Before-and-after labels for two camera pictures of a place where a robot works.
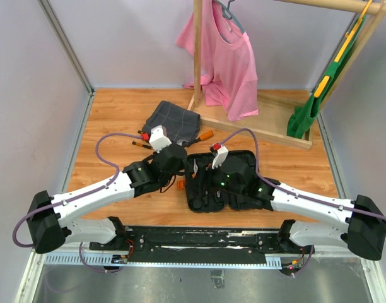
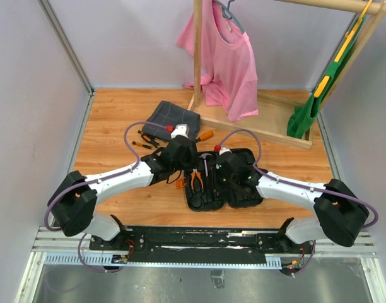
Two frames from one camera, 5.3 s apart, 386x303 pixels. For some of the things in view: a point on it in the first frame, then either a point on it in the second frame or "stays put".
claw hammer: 200,165 -> 204,156
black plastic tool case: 219,181 stays put
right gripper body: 235,189 stays put
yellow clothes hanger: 350,33 stays put
